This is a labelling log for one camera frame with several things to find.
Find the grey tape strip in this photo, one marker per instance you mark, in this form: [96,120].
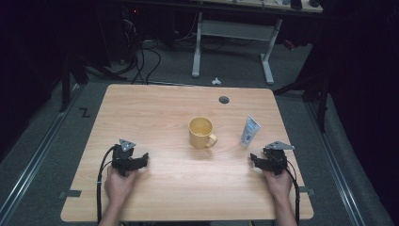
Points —
[70,194]
[306,190]

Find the small red object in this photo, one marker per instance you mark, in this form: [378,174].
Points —
[289,44]

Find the white and blue tube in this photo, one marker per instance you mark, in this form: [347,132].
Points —
[250,131]

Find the yellow mug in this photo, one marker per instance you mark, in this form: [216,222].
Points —
[200,136]

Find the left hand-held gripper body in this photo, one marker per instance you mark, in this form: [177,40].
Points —
[123,158]

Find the metal floor rail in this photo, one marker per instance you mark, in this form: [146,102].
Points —
[337,166]
[34,153]

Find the black metal stand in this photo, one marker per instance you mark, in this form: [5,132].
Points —
[322,103]
[65,84]

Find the person's left hand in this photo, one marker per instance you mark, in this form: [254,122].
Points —
[119,186]

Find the small white floor object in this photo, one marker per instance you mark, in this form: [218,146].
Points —
[216,81]

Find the white-framed desk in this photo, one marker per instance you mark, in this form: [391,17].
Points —
[235,30]

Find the person's right hand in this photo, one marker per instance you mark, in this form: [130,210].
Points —
[278,185]

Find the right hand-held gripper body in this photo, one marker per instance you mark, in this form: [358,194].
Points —
[275,158]

